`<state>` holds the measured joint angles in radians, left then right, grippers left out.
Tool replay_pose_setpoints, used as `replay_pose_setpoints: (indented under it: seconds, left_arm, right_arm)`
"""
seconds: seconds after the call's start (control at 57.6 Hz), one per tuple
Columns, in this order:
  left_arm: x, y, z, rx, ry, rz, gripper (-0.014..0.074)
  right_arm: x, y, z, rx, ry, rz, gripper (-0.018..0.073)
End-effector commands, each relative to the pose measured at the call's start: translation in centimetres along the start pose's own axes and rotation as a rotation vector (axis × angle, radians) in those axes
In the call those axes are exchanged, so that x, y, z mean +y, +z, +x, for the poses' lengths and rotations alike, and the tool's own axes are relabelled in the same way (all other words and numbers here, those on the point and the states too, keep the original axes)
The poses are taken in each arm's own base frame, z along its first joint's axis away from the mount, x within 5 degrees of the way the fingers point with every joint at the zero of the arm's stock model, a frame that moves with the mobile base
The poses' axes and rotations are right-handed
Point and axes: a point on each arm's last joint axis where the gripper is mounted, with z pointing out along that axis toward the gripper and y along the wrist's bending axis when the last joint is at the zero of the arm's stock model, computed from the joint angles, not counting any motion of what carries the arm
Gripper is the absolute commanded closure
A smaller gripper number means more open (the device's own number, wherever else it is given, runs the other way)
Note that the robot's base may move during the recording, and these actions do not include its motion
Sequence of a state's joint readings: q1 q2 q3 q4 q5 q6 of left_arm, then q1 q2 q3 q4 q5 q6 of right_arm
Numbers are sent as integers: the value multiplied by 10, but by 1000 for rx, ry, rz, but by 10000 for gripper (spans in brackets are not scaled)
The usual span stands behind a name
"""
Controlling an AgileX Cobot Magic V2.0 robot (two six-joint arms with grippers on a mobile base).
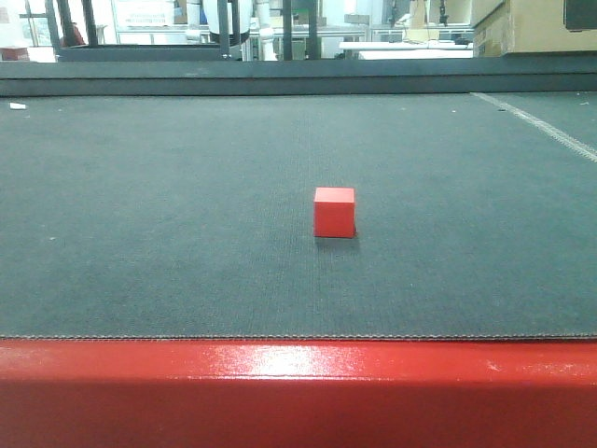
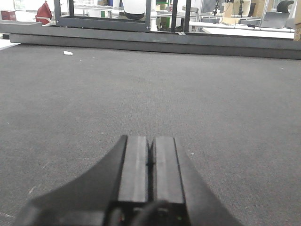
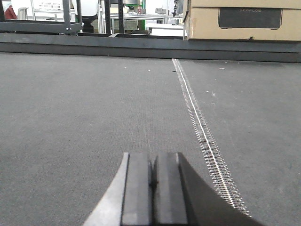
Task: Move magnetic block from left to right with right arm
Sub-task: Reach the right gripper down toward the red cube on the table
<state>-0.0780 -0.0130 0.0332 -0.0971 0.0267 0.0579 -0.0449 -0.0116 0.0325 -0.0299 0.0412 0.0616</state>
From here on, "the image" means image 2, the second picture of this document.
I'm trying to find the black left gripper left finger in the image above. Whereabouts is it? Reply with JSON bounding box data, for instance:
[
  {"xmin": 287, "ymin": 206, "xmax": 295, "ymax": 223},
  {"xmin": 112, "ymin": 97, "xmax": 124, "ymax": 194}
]
[{"xmin": 13, "ymin": 135, "xmax": 149, "ymax": 226}]

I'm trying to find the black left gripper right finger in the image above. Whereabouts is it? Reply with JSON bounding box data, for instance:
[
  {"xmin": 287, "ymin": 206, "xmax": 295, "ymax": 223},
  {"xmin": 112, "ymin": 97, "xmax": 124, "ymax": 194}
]
[{"xmin": 151, "ymin": 136, "xmax": 241, "ymax": 226}]

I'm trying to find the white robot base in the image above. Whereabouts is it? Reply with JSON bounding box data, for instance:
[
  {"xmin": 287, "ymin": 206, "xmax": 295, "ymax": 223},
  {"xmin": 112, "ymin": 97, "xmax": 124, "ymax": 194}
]
[{"xmin": 110, "ymin": 0, "xmax": 158, "ymax": 32}]

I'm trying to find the white paper scrap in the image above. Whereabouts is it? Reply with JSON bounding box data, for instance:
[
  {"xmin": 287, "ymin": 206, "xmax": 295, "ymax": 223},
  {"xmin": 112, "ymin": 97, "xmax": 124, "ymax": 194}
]
[{"xmin": 63, "ymin": 51, "xmax": 73, "ymax": 56}]

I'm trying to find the white table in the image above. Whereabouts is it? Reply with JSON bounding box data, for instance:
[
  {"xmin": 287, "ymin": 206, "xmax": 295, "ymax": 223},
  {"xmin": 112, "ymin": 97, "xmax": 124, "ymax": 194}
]
[{"xmin": 189, "ymin": 22, "xmax": 294, "ymax": 40}]

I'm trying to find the long dark grey platform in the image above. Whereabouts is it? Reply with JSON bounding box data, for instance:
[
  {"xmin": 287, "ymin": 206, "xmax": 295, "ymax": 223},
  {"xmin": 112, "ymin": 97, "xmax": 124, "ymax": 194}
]
[{"xmin": 0, "ymin": 21, "xmax": 301, "ymax": 60}]

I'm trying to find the red fabric bag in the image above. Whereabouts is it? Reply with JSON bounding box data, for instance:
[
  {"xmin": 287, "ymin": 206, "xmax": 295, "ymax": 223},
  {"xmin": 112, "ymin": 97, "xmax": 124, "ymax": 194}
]
[{"xmin": 35, "ymin": 0, "xmax": 53, "ymax": 25}]

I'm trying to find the red box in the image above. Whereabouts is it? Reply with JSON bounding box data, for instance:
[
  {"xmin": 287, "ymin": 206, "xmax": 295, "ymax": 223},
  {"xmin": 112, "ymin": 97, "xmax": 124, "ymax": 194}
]
[{"xmin": 0, "ymin": 10, "xmax": 16, "ymax": 21}]

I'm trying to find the black metal frame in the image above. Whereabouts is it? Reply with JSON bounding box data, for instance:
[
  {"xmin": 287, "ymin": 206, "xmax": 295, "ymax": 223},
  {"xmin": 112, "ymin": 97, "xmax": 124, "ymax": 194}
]
[{"xmin": 54, "ymin": 0, "xmax": 141, "ymax": 32}]

